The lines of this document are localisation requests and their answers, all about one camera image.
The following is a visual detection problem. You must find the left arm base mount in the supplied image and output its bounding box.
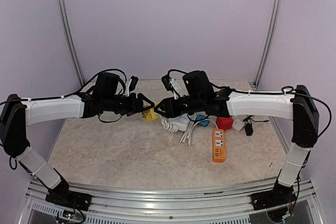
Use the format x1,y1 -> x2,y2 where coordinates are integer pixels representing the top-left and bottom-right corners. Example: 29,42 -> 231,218
45,191 -> 92,211

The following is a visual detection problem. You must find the right aluminium corner post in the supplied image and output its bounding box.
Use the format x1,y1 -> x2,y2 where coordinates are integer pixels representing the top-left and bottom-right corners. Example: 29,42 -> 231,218
250,0 -> 281,90

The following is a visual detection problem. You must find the yellow cube socket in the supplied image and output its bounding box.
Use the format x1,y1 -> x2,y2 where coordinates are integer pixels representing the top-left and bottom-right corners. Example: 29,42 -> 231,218
141,103 -> 160,123

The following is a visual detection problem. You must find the long white power strip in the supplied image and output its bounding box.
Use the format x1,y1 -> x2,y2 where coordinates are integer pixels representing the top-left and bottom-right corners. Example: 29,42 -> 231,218
168,114 -> 191,132

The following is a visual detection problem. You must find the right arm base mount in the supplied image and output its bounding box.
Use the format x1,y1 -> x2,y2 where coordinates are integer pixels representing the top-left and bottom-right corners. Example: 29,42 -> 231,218
251,189 -> 296,211

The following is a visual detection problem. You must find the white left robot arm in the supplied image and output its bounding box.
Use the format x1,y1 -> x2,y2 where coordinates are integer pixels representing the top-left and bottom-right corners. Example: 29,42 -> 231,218
1,69 -> 155,206

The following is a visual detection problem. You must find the white strip cord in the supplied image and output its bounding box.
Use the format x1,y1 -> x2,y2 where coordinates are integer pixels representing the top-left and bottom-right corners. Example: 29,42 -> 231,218
156,108 -> 179,133

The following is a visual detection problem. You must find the left aluminium corner post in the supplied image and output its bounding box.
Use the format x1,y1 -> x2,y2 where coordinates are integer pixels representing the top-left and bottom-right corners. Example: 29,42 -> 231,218
57,0 -> 85,85

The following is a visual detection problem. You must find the small circuit board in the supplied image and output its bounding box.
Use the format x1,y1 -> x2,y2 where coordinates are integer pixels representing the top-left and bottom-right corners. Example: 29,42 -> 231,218
55,210 -> 81,221

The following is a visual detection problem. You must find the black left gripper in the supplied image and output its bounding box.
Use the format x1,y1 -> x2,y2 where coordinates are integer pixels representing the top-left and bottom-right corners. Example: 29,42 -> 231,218
103,92 -> 155,116

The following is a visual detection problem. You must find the orange power strip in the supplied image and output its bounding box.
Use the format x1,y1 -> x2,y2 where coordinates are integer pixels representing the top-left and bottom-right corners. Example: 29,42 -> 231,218
212,129 -> 226,163

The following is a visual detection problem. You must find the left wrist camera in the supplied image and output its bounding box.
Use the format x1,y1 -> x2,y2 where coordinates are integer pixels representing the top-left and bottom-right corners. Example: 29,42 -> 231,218
125,76 -> 139,97

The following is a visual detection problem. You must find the blue plug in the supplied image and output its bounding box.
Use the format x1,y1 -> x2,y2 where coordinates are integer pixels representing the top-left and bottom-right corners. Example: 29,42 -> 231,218
195,114 -> 209,127

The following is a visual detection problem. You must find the aluminium corner post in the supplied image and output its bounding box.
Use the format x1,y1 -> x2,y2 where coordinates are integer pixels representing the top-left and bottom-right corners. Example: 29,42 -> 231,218
250,0 -> 281,90
57,0 -> 85,85

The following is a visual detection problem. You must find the white cable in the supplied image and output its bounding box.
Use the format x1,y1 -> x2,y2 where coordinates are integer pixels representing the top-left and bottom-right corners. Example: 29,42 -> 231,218
180,113 -> 204,146

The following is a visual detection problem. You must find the red cube socket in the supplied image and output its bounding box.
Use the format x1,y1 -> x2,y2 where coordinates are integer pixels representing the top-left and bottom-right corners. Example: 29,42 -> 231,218
216,117 -> 234,131

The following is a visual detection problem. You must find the white plug adapter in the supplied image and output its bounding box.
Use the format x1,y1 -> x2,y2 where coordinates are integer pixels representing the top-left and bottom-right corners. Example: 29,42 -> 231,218
232,119 -> 245,131

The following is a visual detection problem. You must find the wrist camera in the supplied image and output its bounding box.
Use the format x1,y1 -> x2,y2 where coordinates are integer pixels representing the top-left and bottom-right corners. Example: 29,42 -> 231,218
161,74 -> 182,100
125,76 -> 139,97

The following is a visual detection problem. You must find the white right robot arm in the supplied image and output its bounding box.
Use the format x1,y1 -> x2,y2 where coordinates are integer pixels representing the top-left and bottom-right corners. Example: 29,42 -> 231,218
154,70 -> 325,205

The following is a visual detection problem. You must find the aluminium front rail frame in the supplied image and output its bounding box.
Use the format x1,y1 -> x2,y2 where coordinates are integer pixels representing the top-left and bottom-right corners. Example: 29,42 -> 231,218
17,178 -> 327,223

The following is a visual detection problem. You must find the black plug with cable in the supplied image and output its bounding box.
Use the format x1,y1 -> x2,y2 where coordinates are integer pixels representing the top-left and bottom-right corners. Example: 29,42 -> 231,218
243,115 -> 269,136

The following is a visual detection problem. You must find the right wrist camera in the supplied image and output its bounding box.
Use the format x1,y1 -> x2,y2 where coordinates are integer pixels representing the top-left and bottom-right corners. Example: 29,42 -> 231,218
161,74 -> 182,100

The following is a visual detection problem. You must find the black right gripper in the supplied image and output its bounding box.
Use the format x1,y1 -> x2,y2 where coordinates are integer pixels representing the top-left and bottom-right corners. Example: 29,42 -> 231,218
153,94 -> 204,118

